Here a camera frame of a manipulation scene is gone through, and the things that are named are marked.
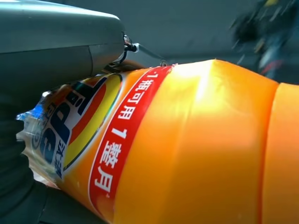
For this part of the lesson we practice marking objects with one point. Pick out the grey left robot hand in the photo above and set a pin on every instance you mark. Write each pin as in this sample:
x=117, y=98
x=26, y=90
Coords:
x=58, y=43

